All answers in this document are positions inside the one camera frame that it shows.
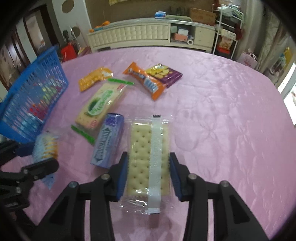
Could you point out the red snack bag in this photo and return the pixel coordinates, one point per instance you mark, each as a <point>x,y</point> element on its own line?
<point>225,42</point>

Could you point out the yellow cloth cover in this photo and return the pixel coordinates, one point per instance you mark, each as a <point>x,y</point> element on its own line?
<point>116,1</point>

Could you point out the green cracker packet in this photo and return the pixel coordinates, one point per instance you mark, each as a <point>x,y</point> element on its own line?
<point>101,104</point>

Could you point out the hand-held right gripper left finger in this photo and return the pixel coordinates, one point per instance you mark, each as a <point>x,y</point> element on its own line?
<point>122,176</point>

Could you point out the round brown wall decor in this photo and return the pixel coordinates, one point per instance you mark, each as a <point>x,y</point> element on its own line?
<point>75,30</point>
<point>67,5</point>

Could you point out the purple gum packet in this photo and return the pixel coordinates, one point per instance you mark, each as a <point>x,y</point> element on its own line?
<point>107,141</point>

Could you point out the pink bag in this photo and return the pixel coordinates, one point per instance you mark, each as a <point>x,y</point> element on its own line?
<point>248,60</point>

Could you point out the green folded cloth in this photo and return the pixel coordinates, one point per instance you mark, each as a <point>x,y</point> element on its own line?
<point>178,17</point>

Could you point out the green yellow snack packet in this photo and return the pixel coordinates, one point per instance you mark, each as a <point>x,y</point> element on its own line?
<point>49,92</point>

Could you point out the white mop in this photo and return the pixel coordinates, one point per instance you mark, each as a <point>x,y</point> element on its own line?
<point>73,37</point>

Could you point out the cardboard box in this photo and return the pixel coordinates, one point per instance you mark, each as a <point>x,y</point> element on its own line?
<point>202,15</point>

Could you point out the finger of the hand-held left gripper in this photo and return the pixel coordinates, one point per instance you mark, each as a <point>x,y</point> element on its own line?
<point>44,168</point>
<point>9,149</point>

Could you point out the purple chips packet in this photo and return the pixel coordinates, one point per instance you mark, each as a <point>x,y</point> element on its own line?
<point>165,74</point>

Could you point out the orange box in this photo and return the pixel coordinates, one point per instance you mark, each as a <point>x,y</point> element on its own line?
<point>180,36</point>

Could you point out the white metal rack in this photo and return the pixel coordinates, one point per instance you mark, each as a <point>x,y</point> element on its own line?
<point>227,30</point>

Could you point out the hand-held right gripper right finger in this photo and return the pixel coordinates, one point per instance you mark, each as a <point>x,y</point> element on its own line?
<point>174,176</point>

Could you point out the broom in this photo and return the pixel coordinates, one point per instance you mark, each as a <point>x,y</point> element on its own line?
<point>84,51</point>

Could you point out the blue tissue box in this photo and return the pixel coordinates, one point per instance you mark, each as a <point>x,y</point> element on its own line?
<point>160,14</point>

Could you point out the orange snack bar packet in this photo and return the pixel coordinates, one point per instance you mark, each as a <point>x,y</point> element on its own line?
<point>144,80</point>

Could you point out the white TV cabinet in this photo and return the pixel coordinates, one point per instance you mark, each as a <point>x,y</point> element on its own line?
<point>150,32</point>

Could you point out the blue plastic basket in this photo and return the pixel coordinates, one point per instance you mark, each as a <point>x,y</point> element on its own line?
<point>27,92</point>

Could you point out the clear cracker packet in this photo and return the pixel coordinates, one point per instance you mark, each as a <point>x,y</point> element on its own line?
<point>146,162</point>

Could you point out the blue plate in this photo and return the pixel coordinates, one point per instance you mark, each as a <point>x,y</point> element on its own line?
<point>98,27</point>

